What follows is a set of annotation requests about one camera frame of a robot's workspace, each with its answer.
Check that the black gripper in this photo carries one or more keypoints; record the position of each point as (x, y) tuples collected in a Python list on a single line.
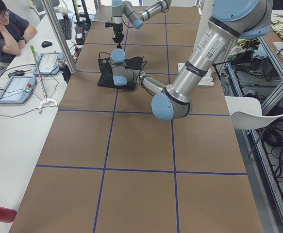
[(117, 31), (103, 63)]

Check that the black graphic t-shirt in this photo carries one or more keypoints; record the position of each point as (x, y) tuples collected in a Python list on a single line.
[(123, 75)]

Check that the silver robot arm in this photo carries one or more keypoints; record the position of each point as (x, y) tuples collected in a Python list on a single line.
[(230, 20), (120, 8)]

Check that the black water bottle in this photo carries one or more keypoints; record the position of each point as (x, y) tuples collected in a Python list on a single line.
[(64, 69)]

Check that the black keyboard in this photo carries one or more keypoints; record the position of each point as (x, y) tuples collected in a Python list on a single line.
[(66, 27)]

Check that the upper teach pendant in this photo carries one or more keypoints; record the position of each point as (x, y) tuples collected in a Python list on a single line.
[(48, 62)]

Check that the teach pendant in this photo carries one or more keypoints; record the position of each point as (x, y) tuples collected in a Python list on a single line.
[(48, 62), (18, 90)]

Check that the black computer mouse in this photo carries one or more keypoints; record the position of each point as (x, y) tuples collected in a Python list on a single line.
[(46, 44)]

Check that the lower teach pendant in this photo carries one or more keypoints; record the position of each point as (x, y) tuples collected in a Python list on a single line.
[(18, 90)]

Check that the seated person dark shirt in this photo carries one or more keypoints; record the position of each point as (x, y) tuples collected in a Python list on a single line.
[(15, 33)]

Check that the white plastic chair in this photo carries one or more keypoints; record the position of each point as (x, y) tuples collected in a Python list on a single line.
[(246, 113)]

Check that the aluminium frame post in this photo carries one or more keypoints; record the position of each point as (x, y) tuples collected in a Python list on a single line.
[(50, 11)]

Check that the grabber stick green handle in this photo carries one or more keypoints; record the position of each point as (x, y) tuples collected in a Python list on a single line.
[(46, 101)]

